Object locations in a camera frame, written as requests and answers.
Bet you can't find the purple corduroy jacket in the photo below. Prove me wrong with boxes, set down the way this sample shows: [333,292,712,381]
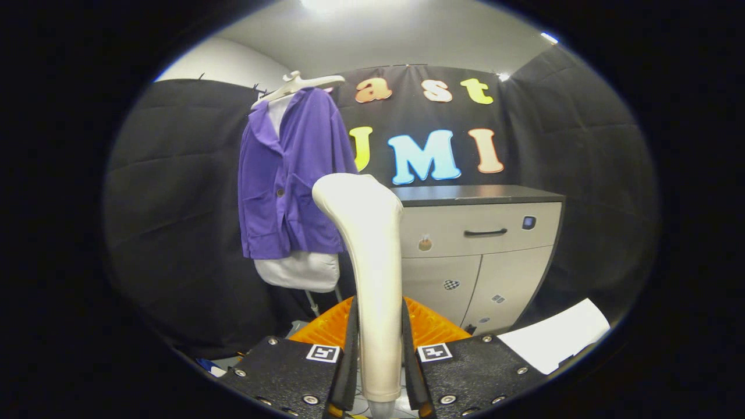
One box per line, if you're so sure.
[237,87,359,260]

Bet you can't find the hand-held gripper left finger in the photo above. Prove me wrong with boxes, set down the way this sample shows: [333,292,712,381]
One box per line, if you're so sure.
[218,296,360,419]

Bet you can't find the white garment steamer head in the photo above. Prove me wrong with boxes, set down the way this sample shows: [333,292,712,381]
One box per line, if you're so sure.
[312,173,405,403]

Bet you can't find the large ceiling light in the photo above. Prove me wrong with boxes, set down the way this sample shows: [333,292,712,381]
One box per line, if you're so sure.
[300,0,373,12]

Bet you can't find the white clothes hanger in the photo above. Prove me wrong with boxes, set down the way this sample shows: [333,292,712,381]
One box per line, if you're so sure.
[250,70,346,109]

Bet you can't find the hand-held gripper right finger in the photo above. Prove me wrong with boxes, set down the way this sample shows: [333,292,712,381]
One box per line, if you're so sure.
[402,296,548,419]

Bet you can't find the grey steamer stand pole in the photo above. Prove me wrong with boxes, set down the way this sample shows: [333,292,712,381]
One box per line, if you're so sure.
[306,285,344,318]

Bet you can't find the white paper sheet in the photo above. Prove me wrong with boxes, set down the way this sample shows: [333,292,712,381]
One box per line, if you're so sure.
[498,298,611,375]

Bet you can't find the beige cabinet with dark top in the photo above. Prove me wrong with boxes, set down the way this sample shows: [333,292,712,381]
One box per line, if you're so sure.
[391,185,565,335]

